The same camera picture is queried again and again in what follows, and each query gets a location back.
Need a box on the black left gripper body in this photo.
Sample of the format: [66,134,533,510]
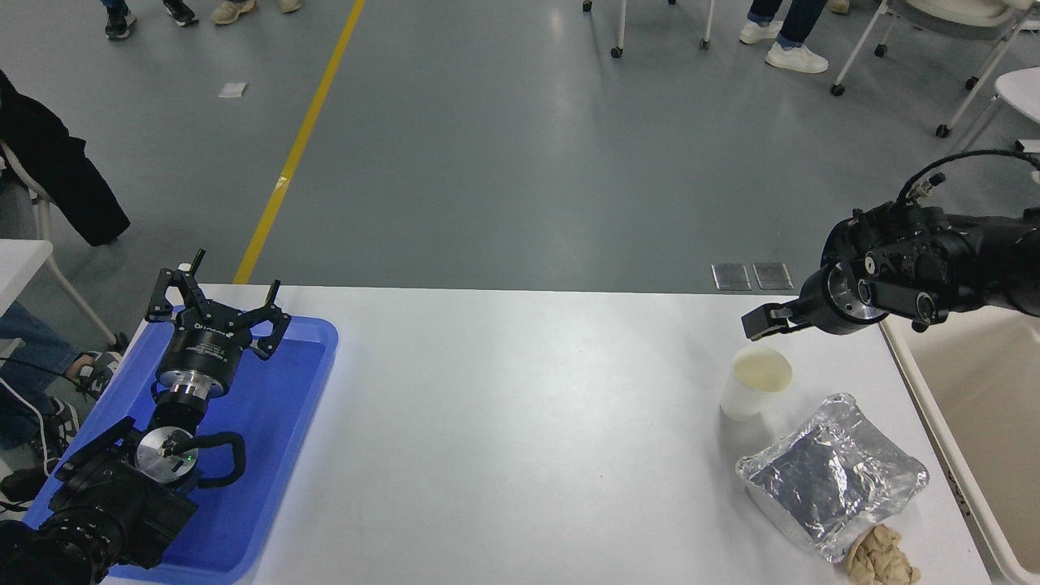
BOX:
[161,307,254,384]

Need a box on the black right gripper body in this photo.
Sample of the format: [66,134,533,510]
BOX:
[800,264,858,336]

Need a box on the white paper cup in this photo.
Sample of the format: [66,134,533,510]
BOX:
[719,346,794,423]

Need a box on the blue plastic tray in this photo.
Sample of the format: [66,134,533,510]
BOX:
[23,307,340,585]

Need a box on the white chair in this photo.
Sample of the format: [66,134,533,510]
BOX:
[0,142,123,346]

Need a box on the silver foil tray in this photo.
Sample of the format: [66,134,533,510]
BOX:
[735,393,930,564]

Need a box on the small white table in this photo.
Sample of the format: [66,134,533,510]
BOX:
[0,240,54,318]

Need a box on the person in jeans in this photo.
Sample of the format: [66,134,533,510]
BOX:
[0,302,123,509]

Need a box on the black jacket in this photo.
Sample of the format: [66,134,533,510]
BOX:
[0,69,131,248]

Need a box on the large pale bin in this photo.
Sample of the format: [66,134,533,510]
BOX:
[880,305,1040,585]

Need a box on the person with white shoes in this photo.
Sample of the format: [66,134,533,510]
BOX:
[739,0,830,75]

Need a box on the crumpled tan paper ball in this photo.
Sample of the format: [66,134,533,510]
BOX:
[843,524,921,585]

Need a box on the person with black shoes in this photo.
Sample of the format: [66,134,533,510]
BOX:
[102,0,200,40]

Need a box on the person with tan shoes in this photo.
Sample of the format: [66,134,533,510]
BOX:
[211,0,303,25]

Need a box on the round white table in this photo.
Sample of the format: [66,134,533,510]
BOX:
[934,67,1040,155]

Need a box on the grey chair with casters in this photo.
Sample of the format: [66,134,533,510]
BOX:
[830,0,1040,139]

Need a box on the white stand with casters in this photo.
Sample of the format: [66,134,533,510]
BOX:
[581,0,716,59]

